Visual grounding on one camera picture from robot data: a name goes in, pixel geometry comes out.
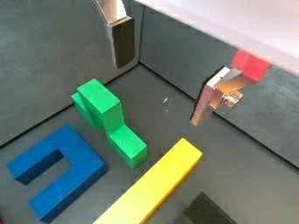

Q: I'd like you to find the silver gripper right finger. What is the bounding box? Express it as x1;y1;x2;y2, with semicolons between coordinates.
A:
189;49;270;127

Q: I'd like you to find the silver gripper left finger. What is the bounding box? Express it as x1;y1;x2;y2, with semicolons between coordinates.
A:
92;0;136;68

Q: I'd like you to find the blue U-shaped block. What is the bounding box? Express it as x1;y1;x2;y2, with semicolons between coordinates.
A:
5;123;109;224

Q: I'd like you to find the black fixture block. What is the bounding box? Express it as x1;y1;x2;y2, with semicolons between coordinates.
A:
173;192;237;224

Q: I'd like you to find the green stepped block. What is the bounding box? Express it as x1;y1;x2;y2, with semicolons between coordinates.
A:
70;79;146;169

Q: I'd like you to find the yellow long bar block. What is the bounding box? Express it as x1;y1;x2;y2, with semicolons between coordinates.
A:
92;138;201;224

